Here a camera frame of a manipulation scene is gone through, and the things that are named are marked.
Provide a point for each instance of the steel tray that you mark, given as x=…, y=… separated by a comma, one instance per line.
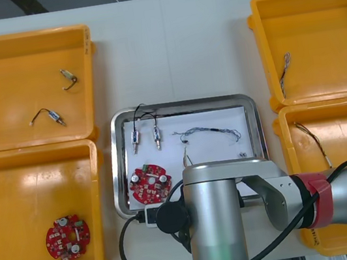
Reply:
x=119, y=165

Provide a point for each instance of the white sheet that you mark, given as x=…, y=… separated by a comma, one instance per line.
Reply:
x=210, y=150

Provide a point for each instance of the round red circuit board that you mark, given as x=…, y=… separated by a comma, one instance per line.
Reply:
x=67, y=242
x=149, y=183

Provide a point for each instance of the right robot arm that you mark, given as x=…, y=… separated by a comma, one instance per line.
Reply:
x=213, y=216

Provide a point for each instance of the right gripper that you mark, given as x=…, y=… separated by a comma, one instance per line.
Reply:
x=184, y=242

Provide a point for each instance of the solenoid with blue label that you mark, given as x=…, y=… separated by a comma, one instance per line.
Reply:
x=135, y=138
x=156, y=135
x=54, y=116

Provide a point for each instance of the blue-white harness with black sleeve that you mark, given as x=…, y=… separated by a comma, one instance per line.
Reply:
x=214, y=129

